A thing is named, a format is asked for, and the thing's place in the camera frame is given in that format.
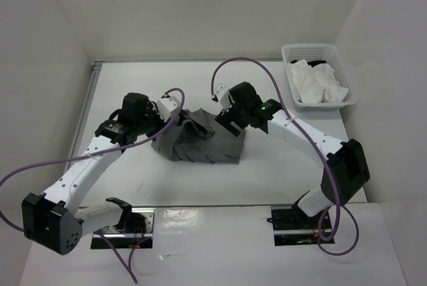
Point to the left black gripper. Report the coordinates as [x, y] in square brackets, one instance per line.
[153, 109]

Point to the white plastic mesh basket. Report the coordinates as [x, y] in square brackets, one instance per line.
[319, 52]

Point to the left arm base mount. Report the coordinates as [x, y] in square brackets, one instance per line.
[139, 232]

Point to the black garment in basket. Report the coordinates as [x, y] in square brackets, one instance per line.
[311, 63]

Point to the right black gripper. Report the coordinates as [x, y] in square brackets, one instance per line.
[225, 119]

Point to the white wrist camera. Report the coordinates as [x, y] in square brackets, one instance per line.
[168, 108]
[221, 95]

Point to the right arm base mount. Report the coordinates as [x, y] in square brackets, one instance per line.
[288, 230]

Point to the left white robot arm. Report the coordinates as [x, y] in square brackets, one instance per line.
[54, 219]

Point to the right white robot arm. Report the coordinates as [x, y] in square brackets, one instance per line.
[344, 166]

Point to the white crumpled cloth in basket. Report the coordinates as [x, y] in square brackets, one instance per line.
[316, 84]

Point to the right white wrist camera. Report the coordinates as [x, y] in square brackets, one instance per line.
[221, 95]

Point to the grey pleated skirt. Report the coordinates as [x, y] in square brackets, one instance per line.
[198, 138]

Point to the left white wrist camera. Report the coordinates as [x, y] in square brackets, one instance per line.
[168, 108]

